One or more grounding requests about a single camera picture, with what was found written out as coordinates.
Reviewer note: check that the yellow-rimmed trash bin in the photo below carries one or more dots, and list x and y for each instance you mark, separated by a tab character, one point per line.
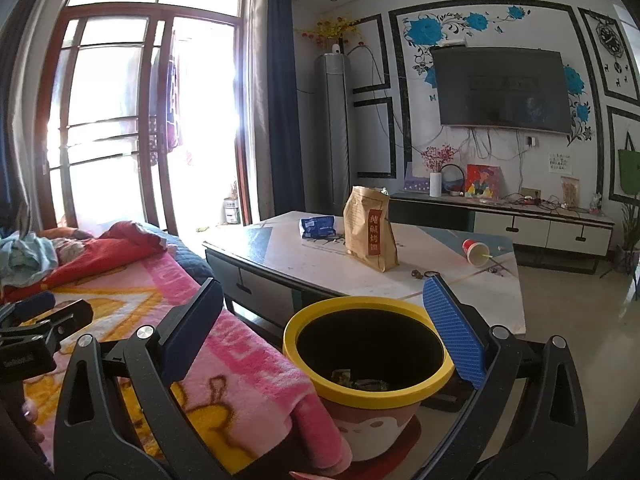
380	397

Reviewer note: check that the red paper cup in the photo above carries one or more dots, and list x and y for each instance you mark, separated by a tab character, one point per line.
472	250

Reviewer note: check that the grey curtain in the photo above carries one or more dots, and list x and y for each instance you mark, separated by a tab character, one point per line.
20	110

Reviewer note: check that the small figurine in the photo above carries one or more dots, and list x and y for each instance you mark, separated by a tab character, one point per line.
595	203

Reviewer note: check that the purple box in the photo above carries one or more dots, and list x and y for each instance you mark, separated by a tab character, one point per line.
415	182

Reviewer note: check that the blue snack packet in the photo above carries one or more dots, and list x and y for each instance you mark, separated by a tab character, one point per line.
317	227

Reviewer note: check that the green potted plant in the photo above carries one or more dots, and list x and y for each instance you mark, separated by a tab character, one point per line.
627	230

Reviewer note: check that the green bag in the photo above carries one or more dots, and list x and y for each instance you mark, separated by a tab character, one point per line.
630	170

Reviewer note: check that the small patterned packet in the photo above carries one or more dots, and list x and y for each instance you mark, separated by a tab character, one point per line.
342	376

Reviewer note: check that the black wall clock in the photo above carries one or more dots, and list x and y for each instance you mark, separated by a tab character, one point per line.
610	37

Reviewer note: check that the blue quilted sofa cover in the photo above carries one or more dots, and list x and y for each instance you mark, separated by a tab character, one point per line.
192	262

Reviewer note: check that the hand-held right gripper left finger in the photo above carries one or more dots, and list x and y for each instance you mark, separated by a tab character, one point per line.
192	332

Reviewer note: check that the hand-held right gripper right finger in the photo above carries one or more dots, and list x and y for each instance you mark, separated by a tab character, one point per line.
452	330

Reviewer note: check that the colourful painting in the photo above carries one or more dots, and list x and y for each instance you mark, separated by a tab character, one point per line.
482	180

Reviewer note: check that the white vase with red flowers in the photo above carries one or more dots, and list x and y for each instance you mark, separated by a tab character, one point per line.
435	185

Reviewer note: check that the red quilt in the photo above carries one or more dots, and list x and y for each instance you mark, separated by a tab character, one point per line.
120	245

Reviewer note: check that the dark foil wrapper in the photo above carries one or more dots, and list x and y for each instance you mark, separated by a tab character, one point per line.
372	385

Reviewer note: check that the white wall note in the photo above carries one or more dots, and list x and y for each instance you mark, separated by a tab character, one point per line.
559	162

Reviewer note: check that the white coffee table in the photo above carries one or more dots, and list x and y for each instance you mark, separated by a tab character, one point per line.
430	250

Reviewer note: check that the hanging clothes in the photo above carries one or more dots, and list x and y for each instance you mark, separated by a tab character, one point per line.
172	110

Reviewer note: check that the pink printed blanket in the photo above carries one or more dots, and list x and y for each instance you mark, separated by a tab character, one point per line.
250	360

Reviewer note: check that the small bucket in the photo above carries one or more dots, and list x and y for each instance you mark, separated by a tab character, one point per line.
231	211

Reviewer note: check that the brown paper bag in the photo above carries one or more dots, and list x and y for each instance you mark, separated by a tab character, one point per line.
367	235

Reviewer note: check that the white wall socket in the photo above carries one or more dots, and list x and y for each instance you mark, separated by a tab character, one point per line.
531	141

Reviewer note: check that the person's left hand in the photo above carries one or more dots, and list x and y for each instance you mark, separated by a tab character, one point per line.
31	415

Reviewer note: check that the round black ornament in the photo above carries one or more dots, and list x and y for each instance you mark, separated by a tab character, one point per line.
452	193

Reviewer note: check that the white set-top box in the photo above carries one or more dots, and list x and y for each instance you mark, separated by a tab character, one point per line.
452	43

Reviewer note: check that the white security camera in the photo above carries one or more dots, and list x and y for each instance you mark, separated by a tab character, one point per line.
336	49

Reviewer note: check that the light blue clothing pile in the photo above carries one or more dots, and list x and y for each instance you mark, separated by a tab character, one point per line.
30	260

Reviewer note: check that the white television cabinet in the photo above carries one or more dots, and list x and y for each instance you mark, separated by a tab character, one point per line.
500	222

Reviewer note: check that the grey standing air conditioner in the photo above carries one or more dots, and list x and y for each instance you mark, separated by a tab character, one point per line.
332	135

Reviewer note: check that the yellow artificial flowers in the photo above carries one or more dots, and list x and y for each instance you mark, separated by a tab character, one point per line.
327	27

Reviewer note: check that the dark blue curtain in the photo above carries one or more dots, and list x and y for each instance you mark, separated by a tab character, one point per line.
285	110

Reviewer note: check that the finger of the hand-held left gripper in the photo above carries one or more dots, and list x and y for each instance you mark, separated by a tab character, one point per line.
70	317
35	305

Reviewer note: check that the brown-framed glass sliding door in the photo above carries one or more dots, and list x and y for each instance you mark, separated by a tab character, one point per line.
125	11

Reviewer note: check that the wall-mounted television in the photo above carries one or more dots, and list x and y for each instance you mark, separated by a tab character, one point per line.
500	90

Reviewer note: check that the beige curtain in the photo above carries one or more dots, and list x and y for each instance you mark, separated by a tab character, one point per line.
259	110

